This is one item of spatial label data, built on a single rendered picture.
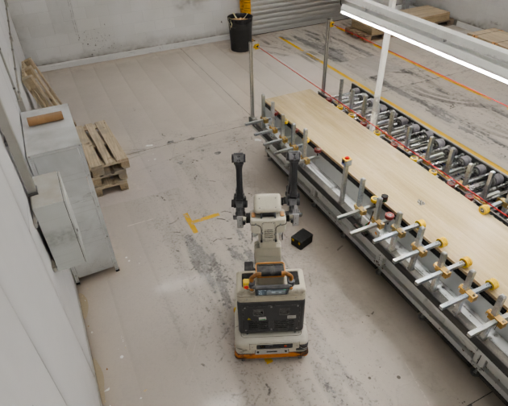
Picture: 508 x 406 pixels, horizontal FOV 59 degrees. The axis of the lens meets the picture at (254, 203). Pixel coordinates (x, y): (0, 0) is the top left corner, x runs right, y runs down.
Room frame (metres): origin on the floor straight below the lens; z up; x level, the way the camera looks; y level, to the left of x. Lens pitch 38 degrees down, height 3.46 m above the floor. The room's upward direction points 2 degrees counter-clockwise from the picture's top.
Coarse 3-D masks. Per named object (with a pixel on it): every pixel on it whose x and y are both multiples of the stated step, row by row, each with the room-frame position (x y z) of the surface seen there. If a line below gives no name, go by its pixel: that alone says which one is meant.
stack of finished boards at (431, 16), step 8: (416, 8) 11.75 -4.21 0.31; (424, 8) 11.73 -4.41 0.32; (432, 8) 11.71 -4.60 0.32; (416, 16) 11.06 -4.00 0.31; (424, 16) 11.05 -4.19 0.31; (432, 16) 11.11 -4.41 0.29; (440, 16) 11.22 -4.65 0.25; (448, 16) 11.34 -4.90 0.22; (352, 24) 10.91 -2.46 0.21; (360, 24) 10.65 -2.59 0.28; (368, 24) 10.53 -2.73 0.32; (368, 32) 10.40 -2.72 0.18; (376, 32) 10.34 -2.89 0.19; (384, 32) 10.45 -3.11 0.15
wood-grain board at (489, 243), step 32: (288, 96) 5.54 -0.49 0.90; (320, 96) 5.52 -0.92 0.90; (320, 128) 4.64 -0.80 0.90; (352, 128) 4.62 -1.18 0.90; (352, 160) 3.93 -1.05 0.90; (384, 160) 3.91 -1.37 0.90; (384, 192) 3.37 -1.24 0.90; (416, 192) 3.36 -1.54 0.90; (448, 192) 3.34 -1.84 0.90; (448, 224) 2.88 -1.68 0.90; (480, 224) 2.87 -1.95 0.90; (448, 256) 2.50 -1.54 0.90; (480, 256) 2.49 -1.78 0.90
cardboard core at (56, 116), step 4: (56, 112) 3.75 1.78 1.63; (60, 112) 3.75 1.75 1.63; (36, 116) 3.68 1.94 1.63; (40, 116) 3.68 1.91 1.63; (44, 116) 3.69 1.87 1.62; (48, 116) 3.70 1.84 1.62; (52, 116) 3.70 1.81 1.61; (56, 116) 3.72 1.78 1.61; (60, 116) 3.73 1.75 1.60; (28, 120) 3.62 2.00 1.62; (32, 120) 3.63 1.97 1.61; (36, 120) 3.64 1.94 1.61; (40, 120) 3.66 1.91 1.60; (44, 120) 3.67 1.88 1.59; (48, 120) 3.68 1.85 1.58; (52, 120) 3.70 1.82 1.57; (56, 120) 3.72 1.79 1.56; (28, 124) 3.61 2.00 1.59; (32, 124) 3.62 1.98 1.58; (36, 124) 3.64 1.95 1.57
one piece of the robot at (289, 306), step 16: (240, 272) 2.46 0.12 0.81; (256, 272) 2.29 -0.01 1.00; (272, 272) 2.28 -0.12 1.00; (288, 272) 2.29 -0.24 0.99; (240, 288) 2.30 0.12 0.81; (304, 288) 2.28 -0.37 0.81; (240, 304) 2.25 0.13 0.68; (256, 304) 2.25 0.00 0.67; (272, 304) 2.25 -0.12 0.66; (288, 304) 2.26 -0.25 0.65; (304, 304) 2.27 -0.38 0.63; (240, 320) 2.25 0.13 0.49; (256, 320) 2.25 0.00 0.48; (272, 320) 2.25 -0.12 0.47; (288, 320) 2.26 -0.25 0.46
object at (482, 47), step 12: (348, 0) 4.17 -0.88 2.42; (360, 0) 4.02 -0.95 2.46; (396, 0) 4.62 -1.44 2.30; (384, 12) 3.73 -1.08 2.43; (396, 12) 3.62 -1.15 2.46; (408, 24) 3.47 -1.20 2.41; (420, 24) 3.36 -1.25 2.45; (432, 24) 3.30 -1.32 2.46; (384, 36) 4.63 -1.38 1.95; (444, 36) 3.13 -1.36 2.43; (456, 36) 3.04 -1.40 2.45; (468, 36) 3.01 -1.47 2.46; (384, 48) 4.61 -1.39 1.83; (480, 48) 2.85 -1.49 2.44; (492, 48) 2.77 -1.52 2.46; (504, 48) 2.77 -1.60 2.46; (384, 60) 4.60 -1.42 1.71; (504, 60) 2.68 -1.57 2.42; (384, 72) 4.62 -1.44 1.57; (372, 120) 4.62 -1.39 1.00
